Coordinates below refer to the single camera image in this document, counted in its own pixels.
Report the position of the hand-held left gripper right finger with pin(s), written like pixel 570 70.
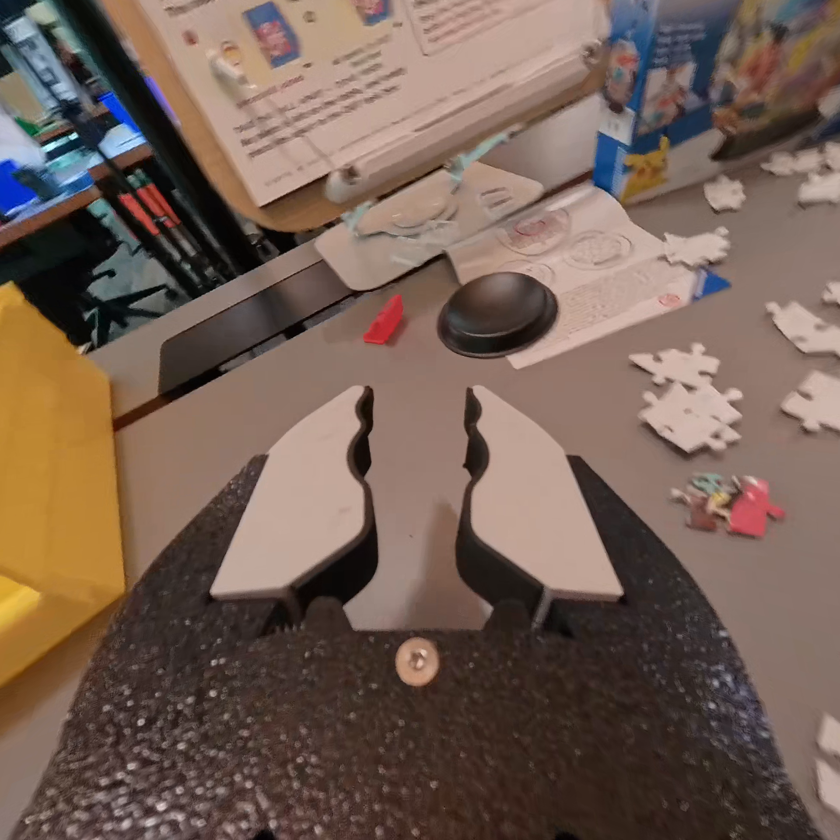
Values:
pixel 538 518

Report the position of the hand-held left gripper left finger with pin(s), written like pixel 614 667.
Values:
pixel 295 518

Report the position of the white puzzle pieces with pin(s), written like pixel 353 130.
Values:
pixel 689 413

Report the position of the red and teal puzzle piece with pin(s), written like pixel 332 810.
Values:
pixel 748 508

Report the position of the blue cardboard puzzle box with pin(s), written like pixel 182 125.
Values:
pixel 689 85

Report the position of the black flat panel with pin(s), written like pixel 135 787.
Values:
pixel 216 334

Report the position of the black round display stand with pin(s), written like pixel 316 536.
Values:
pixel 499 315

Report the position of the small red plastic case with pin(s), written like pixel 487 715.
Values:
pixel 384 321

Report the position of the yellow plastic bin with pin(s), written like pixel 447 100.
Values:
pixel 52 492

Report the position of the printed instruction leaflet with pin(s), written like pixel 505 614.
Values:
pixel 617 282

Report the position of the black chair base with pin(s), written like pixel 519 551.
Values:
pixel 124 308

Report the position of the black metal pole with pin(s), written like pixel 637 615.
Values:
pixel 164 164

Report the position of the wooden workbench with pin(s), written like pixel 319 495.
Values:
pixel 59 197

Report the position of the white instruction board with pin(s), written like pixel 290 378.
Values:
pixel 367 85

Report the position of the blue storage bin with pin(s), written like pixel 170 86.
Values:
pixel 118 108

